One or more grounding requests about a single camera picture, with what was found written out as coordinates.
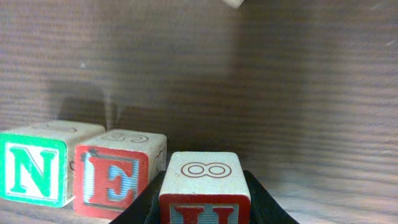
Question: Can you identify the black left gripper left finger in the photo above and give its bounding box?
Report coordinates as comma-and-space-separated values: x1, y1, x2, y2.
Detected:
109, 171, 166, 224

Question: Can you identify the red U block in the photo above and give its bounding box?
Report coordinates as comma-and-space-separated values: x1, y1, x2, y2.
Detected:
159, 151, 251, 224

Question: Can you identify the green N block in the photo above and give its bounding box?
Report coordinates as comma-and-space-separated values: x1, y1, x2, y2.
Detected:
1, 120, 106, 208

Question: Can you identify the red A block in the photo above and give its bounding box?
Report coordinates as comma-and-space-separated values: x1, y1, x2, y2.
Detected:
222, 0, 244, 9

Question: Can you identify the red E block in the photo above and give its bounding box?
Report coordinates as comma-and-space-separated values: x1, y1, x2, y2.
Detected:
73, 129, 167, 220

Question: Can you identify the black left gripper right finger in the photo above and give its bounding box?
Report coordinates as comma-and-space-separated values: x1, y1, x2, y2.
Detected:
243, 170, 299, 224

